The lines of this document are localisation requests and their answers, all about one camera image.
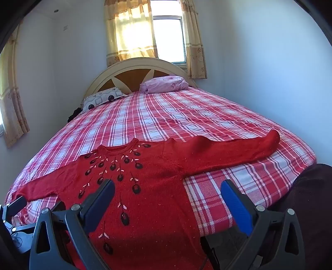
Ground red plaid bed sheet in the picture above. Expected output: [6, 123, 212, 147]
[5, 87, 317, 233]

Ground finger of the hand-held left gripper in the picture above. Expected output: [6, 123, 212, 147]
[0, 196, 27, 223]

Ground window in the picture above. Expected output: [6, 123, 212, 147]
[150, 0, 188, 69]

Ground yellow window curtain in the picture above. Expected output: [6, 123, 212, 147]
[104, 0, 159, 68]
[182, 0, 208, 80]

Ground red knitted sweater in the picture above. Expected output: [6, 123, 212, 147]
[12, 129, 281, 270]

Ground yellow side curtain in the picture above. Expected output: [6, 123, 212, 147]
[0, 25, 31, 149]

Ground black cloth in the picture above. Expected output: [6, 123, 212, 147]
[67, 107, 83, 123]

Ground pink pillow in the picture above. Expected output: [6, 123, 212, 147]
[139, 75, 189, 94]

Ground cream wooden headboard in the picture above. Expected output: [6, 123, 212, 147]
[84, 57, 199, 103]

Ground grey patterned pillow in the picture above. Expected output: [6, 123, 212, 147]
[81, 87, 129, 113]

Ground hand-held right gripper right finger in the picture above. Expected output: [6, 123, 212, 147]
[220, 179, 305, 270]

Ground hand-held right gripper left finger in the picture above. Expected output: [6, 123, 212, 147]
[29, 179, 116, 270]

